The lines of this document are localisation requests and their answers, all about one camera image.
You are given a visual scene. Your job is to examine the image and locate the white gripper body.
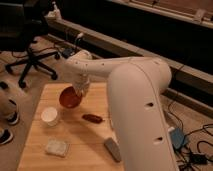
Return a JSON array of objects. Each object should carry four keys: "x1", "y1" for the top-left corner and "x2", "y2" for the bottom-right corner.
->
[{"x1": 72, "y1": 74, "x2": 90, "y2": 95}]

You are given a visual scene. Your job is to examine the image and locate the red ceramic bowl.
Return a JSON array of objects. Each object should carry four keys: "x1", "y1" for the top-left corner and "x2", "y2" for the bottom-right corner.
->
[{"x1": 59, "y1": 86, "x2": 82, "y2": 108}]

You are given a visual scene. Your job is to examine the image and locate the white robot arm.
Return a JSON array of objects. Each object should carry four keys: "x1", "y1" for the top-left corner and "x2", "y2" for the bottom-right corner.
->
[{"x1": 66, "y1": 50, "x2": 179, "y2": 171}]

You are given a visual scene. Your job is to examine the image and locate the white paper cup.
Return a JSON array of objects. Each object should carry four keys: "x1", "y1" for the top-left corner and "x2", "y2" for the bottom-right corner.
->
[{"x1": 41, "y1": 107, "x2": 59, "y2": 126}]

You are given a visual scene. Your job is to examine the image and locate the grey rectangular sponge block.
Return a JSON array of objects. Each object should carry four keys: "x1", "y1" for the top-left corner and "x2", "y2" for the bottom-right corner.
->
[{"x1": 104, "y1": 138, "x2": 122, "y2": 163}]

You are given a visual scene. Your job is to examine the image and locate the person leg beige trousers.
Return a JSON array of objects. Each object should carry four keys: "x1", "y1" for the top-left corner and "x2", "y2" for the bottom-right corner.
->
[{"x1": 0, "y1": 88, "x2": 17, "y2": 118}]

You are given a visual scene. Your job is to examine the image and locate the black white sneaker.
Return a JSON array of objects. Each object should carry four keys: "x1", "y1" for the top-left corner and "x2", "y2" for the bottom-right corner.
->
[
  {"x1": 6, "y1": 99, "x2": 20, "y2": 125},
  {"x1": 0, "y1": 129, "x2": 14, "y2": 145}
]

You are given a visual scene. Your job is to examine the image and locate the white spray bottle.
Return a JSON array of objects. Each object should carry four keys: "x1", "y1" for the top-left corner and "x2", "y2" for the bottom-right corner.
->
[{"x1": 47, "y1": 1, "x2": 62, "y2": 20}]

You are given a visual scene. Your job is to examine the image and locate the black office chair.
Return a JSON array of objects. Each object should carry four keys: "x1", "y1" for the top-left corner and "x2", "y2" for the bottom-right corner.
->
[{"x1": 0, "y1": 0, "x2": 60, "y2": 88}]

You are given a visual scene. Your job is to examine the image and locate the blue box on floor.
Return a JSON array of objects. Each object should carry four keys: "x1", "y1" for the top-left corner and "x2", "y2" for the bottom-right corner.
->
[{"x1": 170, "y1": 128, "x2": 189, "y2": 150}]

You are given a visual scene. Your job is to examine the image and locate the black floor cables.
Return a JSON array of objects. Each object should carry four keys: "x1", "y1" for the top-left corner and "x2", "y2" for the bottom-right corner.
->
[{"x1": 166, "y1": 96, "x2": 213, "y2": 171}]

